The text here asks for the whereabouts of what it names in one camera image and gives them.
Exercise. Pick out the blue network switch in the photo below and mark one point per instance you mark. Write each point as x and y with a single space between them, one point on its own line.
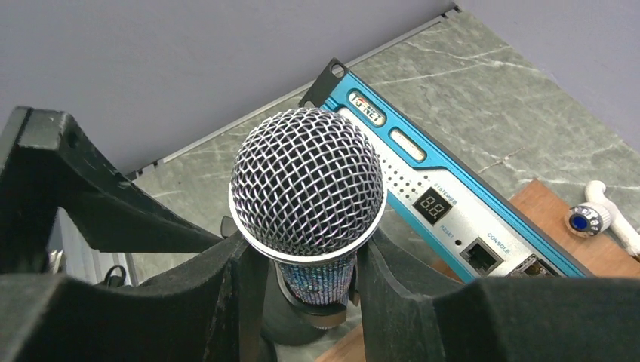
476 231

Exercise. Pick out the glitter mesh-head microphone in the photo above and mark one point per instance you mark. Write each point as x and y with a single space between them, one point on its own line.
307 191

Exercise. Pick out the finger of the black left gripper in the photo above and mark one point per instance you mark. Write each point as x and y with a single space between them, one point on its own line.
47 164

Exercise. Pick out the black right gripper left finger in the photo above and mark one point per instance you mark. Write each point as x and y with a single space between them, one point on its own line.
207 309

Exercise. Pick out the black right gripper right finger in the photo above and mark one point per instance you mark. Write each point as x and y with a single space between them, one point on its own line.
411 312

